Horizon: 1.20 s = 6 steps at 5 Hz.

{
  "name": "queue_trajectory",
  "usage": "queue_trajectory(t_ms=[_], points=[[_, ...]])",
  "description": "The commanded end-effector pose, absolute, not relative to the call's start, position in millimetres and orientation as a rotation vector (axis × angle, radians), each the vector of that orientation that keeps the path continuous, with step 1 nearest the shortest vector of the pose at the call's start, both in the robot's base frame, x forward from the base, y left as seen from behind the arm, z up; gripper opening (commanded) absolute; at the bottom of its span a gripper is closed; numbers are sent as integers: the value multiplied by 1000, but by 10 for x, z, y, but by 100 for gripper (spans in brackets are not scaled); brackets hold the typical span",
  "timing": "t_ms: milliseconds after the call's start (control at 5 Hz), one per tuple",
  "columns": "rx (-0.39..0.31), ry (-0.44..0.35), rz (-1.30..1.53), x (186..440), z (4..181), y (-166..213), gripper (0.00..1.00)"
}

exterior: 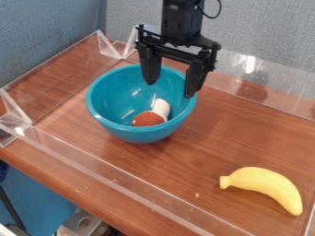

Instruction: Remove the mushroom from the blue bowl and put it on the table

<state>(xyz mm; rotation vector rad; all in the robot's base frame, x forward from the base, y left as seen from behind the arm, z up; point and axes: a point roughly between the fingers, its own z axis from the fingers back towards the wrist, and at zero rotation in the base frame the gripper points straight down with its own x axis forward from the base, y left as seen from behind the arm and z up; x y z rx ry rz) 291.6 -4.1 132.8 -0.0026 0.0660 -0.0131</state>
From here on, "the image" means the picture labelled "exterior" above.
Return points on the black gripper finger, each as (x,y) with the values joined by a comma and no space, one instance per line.
(149,63)
(195,73)

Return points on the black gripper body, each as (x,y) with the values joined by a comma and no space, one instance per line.
(177,39)

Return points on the brown white toy mushroom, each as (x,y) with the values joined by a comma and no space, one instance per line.
(155,116)

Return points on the blue bowl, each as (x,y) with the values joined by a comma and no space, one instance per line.
(119,95)

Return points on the yellow toy banana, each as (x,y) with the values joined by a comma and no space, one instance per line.
(265,182)

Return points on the clear acrylic barrier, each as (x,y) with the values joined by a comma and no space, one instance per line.
(157,189)

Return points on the grey metal bracket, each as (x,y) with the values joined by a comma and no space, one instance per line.
(83,224)

